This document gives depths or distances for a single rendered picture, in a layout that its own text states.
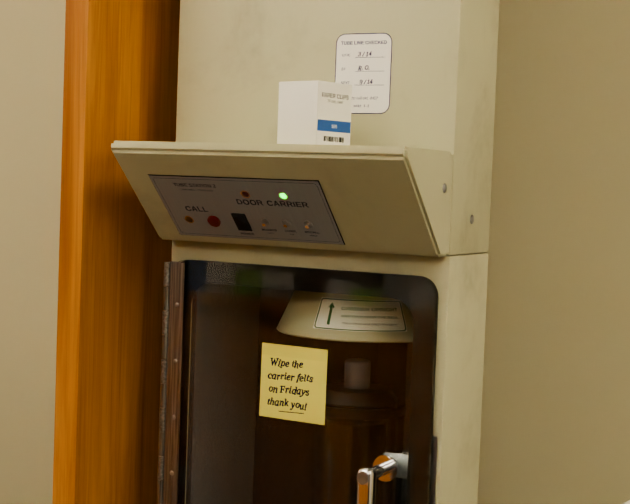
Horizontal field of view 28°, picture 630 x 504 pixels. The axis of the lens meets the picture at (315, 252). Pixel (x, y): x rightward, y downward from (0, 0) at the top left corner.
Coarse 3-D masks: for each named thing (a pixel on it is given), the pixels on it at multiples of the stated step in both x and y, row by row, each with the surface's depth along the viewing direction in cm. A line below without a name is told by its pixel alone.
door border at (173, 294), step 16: (176, 272) 133; (176, 288) 133; (176, 304) 133; (176, 320) 134; (176, 336) 134; (176, 352) 134; (176, 368) 134; (160, 384) 134; (176, 384) 134; (160, 400) 134; (176, 400) 134; (176, 416) 134; (160, 432) 134; (176, 432) 134; (160, 448) 135; (176, 448) 134; (176, 464) 134; (160, 480) 135; (176, 480) 134; (160, 496) 135; (176, 496) 134
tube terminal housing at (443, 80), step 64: (192, 0) 133; (256, 0) 129; (320, 0) 126; (384, 0) 123; (448, 0) 119; (192, 64) 133; (256, 64) 129; (320, 64) 126; (448, 64) 120; (192, 128) 133; (256, 128) 130; (384, 128) 123; (448, 128) 120; (192, 256) 134; (256, 256) 130; (320, 256) 127; (384, 256) 123; (448, 256) 120; (448, 320) 121; (448, 384) 122; (448, 448) 123
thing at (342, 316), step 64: (192, 320) 133; (256, 320) 129; (320, 320) 125; (384, 320) 122; (192, 384) 133; (256, 384) 129; (384, 384) 122; (192, 448) 133; (256, 448) 129; (320, 448) 126; (384, 448) 123
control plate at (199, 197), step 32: (160, 192) 126; (192, 192) 124; (224, 192) 122; (256, 192) 121; (288, 192) 119; (320, 192) 117; (192, 224) 128; (224, 224) 126; (256, 224) 124; (320, 224) 121
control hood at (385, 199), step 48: (144, 144) 122; (192, 144) 120; (240, 144) 118; (288, 144) 115; (144, 192) 127; (336, 192) 116; (384, 192) 114; (432, 192) 115; (192, 240) 131; (240, 240) 128; (384, 240) 119; (432, 240) 117
